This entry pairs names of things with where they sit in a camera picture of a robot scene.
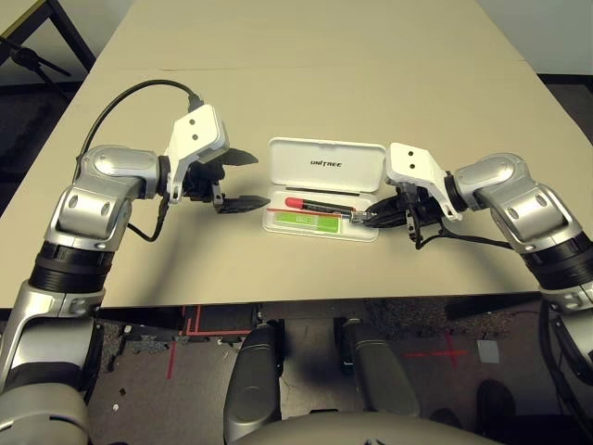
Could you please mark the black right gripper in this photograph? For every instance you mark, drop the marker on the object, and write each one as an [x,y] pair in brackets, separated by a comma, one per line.
[421,208]

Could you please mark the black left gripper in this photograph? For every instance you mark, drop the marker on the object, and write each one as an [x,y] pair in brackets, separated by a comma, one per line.
[201,181]

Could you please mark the black marker with red cap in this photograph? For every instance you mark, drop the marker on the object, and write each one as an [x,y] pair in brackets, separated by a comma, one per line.
[296,202]

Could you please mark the green eraser box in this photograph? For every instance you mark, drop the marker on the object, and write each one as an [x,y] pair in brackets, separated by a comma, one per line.
[324,225]

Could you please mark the white plastic pencil case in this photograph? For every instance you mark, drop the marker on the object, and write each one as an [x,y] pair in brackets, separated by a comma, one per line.
[324,162]

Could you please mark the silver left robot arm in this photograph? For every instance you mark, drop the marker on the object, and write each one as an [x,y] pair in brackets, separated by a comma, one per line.
[102,185]

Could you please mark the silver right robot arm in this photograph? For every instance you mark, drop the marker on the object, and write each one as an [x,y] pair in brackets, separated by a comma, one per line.
[509,194]

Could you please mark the black table base bar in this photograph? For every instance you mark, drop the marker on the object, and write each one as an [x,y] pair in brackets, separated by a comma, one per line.
[486,308]

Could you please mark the red floor tape corner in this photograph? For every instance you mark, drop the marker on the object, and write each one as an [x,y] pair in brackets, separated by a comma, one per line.
[192,324]

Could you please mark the red floor tape cross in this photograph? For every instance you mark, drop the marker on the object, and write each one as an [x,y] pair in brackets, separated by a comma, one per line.
[451,353]

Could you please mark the grey right robot leg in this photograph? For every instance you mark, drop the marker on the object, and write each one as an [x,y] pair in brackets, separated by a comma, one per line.
[380,371]

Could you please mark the grey robot leg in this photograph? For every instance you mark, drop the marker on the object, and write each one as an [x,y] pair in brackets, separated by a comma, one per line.
[255,371]
[380,371]

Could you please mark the grey square floor sheet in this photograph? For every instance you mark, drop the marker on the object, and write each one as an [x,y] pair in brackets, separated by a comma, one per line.
[488,352]

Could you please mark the grey left robot leg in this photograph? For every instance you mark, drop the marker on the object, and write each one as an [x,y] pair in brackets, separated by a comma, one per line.
[255,371]

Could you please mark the small black shoe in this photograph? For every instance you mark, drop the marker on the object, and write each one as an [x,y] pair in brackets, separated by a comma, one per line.
[447,419]

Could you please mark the large black shoe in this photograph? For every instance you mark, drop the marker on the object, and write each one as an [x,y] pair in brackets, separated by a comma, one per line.
[496,403]

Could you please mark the grey robot torso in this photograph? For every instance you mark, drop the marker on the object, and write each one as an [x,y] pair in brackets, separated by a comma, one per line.
[370,431]

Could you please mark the black tripod stand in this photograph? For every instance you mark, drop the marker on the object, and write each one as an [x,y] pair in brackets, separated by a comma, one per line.
[28,58]

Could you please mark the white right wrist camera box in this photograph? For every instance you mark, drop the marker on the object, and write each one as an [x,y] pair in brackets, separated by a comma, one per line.
[412,162]

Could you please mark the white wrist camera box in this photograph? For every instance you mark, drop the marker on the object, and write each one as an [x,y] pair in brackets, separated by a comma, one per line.
[194,130]
[412,162]

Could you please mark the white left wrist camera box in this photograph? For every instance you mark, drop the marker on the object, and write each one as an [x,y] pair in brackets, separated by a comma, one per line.
[194,130]

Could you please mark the black metal table frame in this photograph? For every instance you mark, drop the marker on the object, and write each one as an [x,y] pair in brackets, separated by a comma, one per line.
[76,37]

